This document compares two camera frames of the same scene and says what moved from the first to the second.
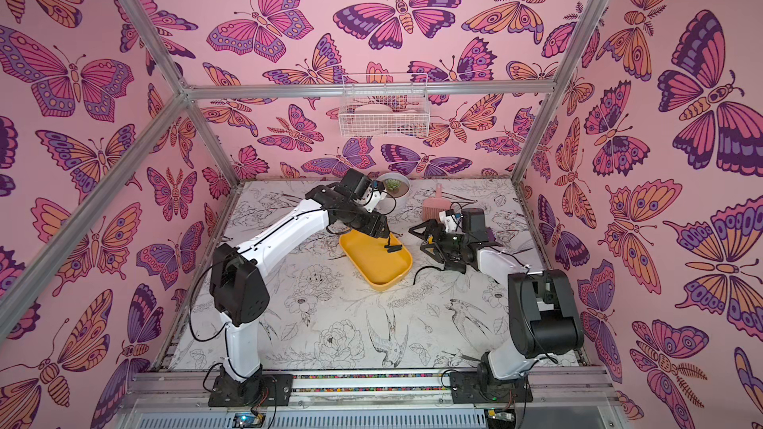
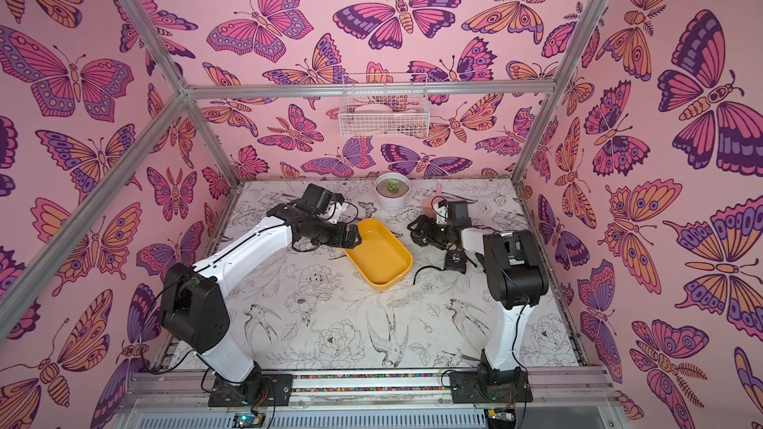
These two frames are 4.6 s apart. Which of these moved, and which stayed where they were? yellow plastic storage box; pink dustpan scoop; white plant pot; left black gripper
Moved: left black gripper
Stayed: yellow plastic storage box; pink dustpan scoop; white plant pot
